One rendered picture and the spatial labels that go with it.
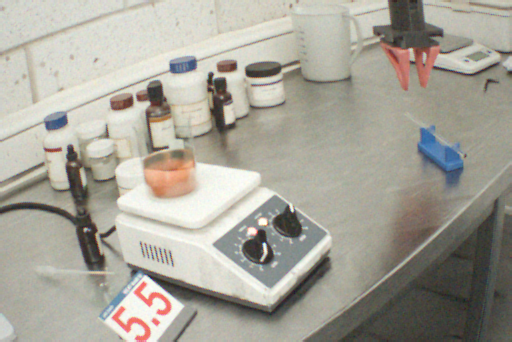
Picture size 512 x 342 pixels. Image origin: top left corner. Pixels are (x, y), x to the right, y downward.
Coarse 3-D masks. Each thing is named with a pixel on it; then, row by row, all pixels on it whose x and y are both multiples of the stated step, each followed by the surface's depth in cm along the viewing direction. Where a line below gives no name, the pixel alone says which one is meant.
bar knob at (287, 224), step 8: (288, 208) 68; (280, 216) 69; (288, 216) 68; (296, 216) 68; (272, 224) 68; (280, 224) 68; (288, 224) 68; (296, 224) 67; (280, 232) 68; (288, 232) 67; (296, 232) 68
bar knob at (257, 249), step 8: (264, 232) 65; (248, 240) 65; (256, 240) 64; (264, 240) 64; (248, 248) 64; (256, 248) 64; (264, 248) 63; (248, 256) 64; (256, 256) 64; (264, 256) 63; (272, 256) 64
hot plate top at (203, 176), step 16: (208, 176) 73; (224, 176) 72; (240, 176) 72; (256, 176) 71; (128, 192) 71; (144, 192) 71; (208, 192) 69; (224, 192) 69; (240, 192) 69; (128, 208) 68; (144, 208) 67; (160, 208) 67; (176, 208) 66; (192, 208) 66; (208, 208) 66; (224, 208) 67; (176, 224) 65; (192, 224) 64
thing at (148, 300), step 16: (144, 288) 63; (128, 304) 61; (144, 304) 62; (160, 304) 63; (176, 304) 64; (112, 320) 58; (128, 320) 59; (144, 320) 60; (160, 320) 61; (128, 336) 58; (144, 336) 59
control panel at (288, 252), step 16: (272, 208) 70; (240, 224) 67; (256, 224) 68; (304, 224) 70; (224, 240) 65; (240, 240) 65; (272, 240) 67; (288, 240) 67; (304, 240) 68; (320, 240) 69; (240, 256) 64; (288, 256) 66; (256, 272) 63; (272, 272) 63
